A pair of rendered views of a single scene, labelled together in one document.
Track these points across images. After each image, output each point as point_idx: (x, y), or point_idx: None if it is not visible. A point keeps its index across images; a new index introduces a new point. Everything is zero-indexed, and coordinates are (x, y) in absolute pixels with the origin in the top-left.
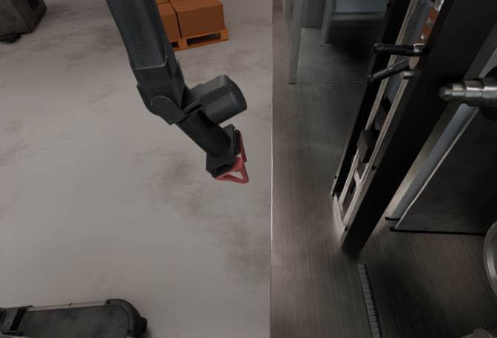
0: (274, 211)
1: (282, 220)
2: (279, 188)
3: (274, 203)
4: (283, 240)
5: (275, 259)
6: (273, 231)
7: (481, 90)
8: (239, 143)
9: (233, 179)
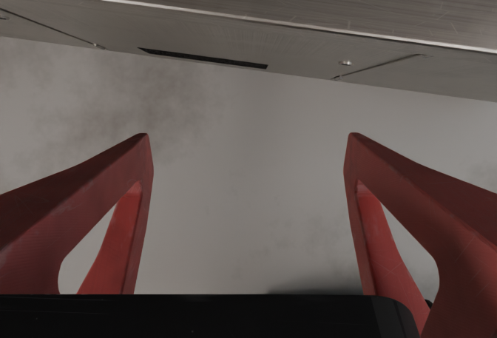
0: (281, 8)
1: None
2: None
3: (239, 6)
4: None
5: (495, 35)
6: (378, 27)
7: None
8: (208, 326)
9: (408, 272)
